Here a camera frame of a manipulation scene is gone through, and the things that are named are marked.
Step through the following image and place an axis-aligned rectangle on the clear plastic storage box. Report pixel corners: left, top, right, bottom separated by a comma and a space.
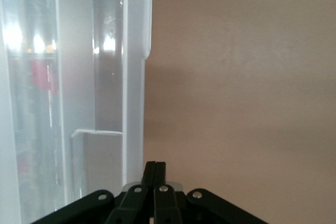
0, 0, 145, 224

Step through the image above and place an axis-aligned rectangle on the red toy block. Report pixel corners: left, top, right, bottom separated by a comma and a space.
29, 59, 59, 97

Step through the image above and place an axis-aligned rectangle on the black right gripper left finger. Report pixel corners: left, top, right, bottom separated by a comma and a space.
31, 161, 158, 224

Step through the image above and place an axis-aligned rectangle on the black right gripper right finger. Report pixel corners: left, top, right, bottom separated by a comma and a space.
153, 161, 269, 224

